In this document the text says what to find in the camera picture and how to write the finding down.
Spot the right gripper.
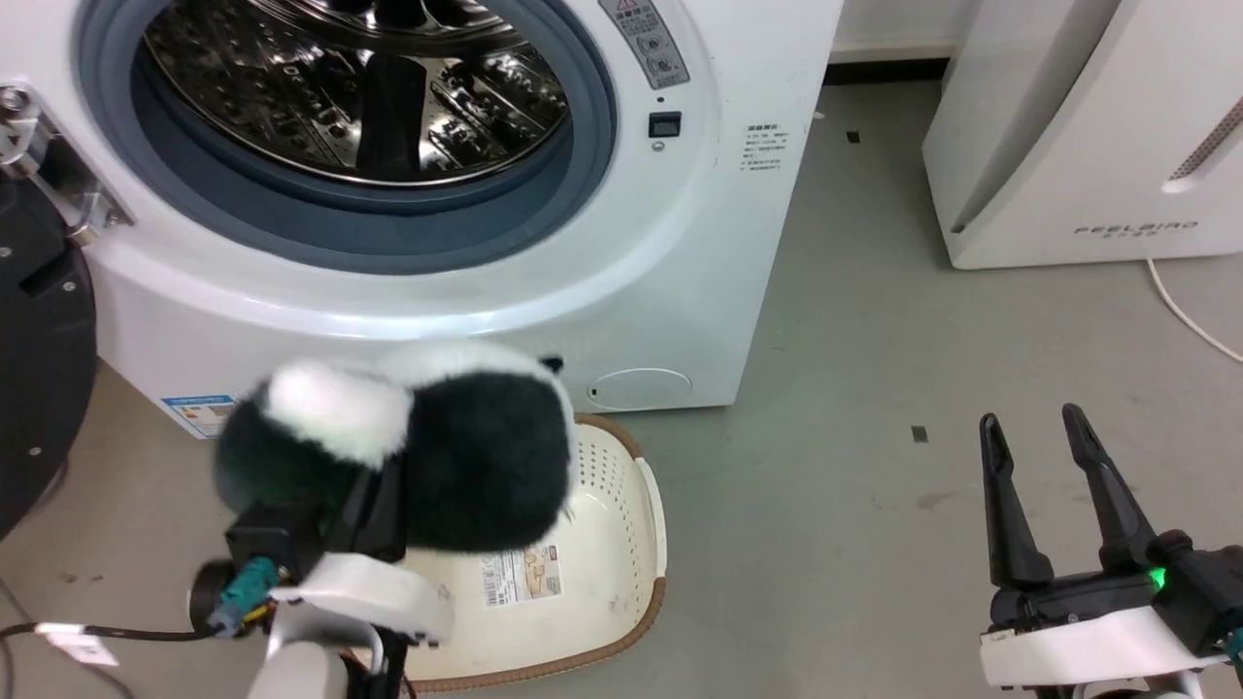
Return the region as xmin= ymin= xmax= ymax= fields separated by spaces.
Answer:
xmin=978 ymin=403 xmax=1232 ymax=692

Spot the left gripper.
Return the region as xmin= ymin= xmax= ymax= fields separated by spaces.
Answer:
xmin=264 ymin=451 xmax=455 ymax=649

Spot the black and white plush toy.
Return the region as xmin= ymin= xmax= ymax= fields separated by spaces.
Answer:
xmin=212 ymin=342 xmax=580 ymax=555

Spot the cream laundry basket brown rim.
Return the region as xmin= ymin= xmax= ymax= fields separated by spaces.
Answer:
xmin=342 ymin=412 xmax=669 ymax=694

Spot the black round washing machine door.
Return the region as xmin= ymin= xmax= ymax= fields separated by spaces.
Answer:
xmin=0 ymin=178 xmax=98 ymax=541

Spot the white front-load washing machine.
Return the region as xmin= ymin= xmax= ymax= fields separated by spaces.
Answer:
xmin=0 ymin=0 xmax=845 ymax=440

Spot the steel washing machine drum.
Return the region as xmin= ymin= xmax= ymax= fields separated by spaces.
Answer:
xmin=143 ymin=0 xmax=570 ymax=187

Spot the white barcode label sticker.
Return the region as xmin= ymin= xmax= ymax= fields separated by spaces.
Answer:
xmin=483 ymin=544 xmax=564 ymax=609

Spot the blue energy label sticker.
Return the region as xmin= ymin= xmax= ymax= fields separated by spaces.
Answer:
xmin=161 ymin=393 xmax=237 ymax=440

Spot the grey rubber door gasket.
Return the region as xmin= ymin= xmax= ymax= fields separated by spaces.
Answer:
xmin=74 ymin=0 xmax=619 ymax=276

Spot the round drain filter cover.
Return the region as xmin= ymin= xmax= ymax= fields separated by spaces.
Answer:
xmin=588 ymin=367 xmax=693 ymax=412

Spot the white Feelbird appliance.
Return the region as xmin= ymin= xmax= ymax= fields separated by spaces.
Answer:
xmin=921 ymin=0 xmax=1243 ymax=271

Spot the white printed text sticker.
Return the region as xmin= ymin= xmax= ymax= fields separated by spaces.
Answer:
xmin=740 ymin=122 xmax=789 ymax=174

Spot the metal door hinge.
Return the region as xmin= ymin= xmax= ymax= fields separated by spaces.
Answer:
xmin=0 ymin=83 xmax=134 ymax=247

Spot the grey warning sticker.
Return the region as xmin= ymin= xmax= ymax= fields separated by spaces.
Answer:
xmin=597 ymin=0 xmax=691 ymax=91

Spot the teal cable connector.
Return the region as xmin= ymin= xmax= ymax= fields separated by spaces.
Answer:
xmin=211 ymin=556 xmax=281 ymax=638

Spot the white power cable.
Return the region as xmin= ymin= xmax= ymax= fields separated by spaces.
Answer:
xmin=1146 ymin=256 xmax=1243 ymax=364

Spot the thin black cable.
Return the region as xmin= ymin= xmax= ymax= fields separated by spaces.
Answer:
xmin=0 ymin=621 xmax=219 ymax=644

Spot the white cable tag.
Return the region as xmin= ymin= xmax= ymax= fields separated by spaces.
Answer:
xmin=34 ymin=622 xmax=119 ymax=667

